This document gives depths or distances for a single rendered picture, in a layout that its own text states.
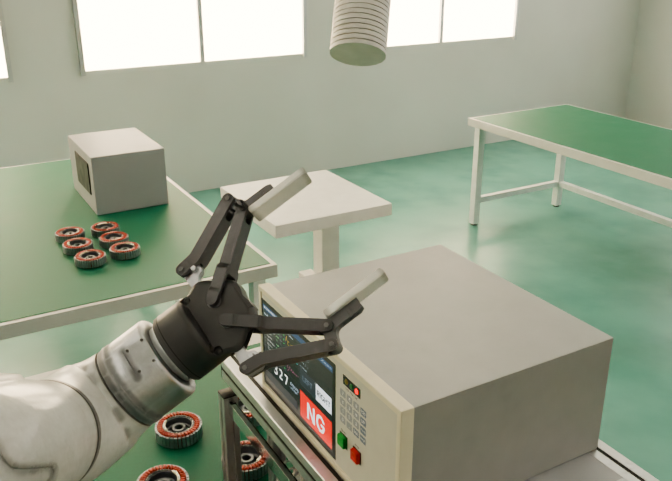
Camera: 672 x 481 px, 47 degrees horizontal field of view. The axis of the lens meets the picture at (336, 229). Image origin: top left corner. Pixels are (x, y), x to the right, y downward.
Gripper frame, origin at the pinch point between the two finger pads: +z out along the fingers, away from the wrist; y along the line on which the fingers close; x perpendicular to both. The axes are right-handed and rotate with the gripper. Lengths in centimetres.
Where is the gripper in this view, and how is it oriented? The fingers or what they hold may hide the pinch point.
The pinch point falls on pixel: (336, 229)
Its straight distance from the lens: 76.6
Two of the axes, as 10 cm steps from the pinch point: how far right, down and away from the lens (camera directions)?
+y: -5.7, -7.3, 3.8
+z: 8.0, -6.0, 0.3
